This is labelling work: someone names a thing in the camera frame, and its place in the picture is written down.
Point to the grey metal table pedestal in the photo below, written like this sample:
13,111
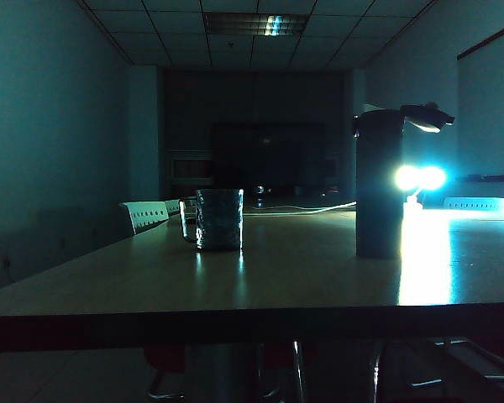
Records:
222,373

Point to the grey metal chair frame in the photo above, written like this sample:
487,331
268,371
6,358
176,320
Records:
479,359

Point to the large black tv screen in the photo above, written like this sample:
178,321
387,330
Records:
269,155

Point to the low wall cabinet shelf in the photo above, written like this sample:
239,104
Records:
191,168

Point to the wall whiteboard with dark frame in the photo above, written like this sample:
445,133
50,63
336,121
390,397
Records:
491,105

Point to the louvred ceiling light fixture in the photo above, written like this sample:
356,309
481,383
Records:
256,24

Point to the white perforated chair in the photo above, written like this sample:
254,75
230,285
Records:
145,216
173,206
479,205

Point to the red seat chrome chair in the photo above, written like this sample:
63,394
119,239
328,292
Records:
297,369
164,357

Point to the small shiny round object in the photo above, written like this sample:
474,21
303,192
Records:
259,189

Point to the black thermos cup with flip lid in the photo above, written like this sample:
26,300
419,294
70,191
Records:
378,189

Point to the textured clear glass mug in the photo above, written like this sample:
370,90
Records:
218,222

